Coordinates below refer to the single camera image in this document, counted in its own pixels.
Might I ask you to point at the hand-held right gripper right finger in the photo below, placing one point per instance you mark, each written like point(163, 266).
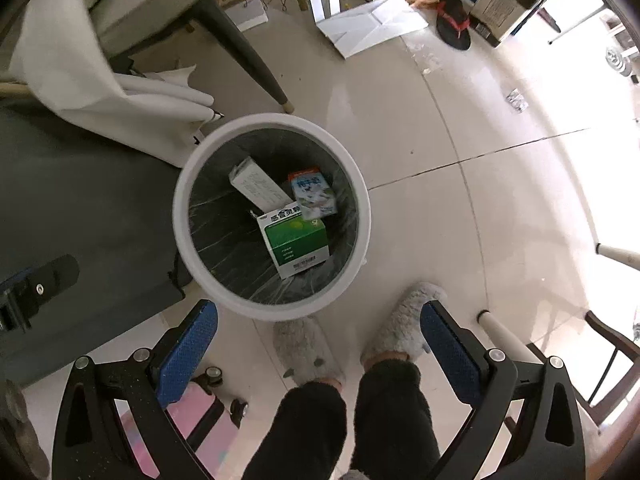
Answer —
point(450, 352)

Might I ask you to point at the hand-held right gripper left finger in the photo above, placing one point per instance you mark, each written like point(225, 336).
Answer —
point(189, 352)

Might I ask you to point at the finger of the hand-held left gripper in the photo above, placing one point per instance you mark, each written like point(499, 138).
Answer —
point(37, 287)

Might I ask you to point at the white round trash bin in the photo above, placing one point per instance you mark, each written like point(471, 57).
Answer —
point(200, 260)

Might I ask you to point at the person's right grey fuzzy slipper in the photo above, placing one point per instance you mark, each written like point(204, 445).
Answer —
point(405, 325)

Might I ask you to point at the person's grey fuzzy slipper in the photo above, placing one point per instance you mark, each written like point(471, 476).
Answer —
point(405, 325)
point(307, 347)

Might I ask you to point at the white furniture leg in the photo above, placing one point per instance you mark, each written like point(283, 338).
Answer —
point(505, 335)
point(620, 252)

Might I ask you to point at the pink suitcase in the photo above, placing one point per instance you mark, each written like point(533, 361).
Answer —
point(200, 415)

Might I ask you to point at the dark grey table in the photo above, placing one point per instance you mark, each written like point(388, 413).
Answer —
point(75, 220)

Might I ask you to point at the person's right leg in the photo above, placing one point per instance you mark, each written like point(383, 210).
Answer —
point(395, 415)

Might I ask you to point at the person's leg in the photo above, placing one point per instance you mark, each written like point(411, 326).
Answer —
point(295, 435)
point(395, 415)

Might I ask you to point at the person's left grey fuzzy slipper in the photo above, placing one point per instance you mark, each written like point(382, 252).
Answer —
point(307, 347)

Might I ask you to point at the person's left leg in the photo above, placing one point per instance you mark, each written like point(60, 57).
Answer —
point(295, 435)

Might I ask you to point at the green and white box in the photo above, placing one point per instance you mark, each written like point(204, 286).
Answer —
point(297, 242)

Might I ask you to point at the dark wooden chair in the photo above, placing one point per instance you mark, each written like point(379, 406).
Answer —
point(612, 360)

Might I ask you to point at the white grey long box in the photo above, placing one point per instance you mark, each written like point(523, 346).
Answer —
point(254, 185)

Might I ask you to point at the blue and white carton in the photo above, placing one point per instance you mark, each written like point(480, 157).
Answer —
point(314, 195)

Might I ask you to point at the white cloth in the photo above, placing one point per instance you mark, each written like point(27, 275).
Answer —
point(60, 60)

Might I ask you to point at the crumpled silver wrapper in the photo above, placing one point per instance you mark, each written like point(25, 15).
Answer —
point(517, 101)

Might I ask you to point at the cream chair with dark legs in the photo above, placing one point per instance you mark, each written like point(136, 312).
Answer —
point(150, 5)

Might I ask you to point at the flat white cardboard sheet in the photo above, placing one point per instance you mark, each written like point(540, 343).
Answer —
point(372, 25)

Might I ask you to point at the small white flat box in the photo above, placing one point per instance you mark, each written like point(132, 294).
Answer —
point(246, 12)

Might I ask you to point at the blue-edged box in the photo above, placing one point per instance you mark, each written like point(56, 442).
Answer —
point(507, 2)

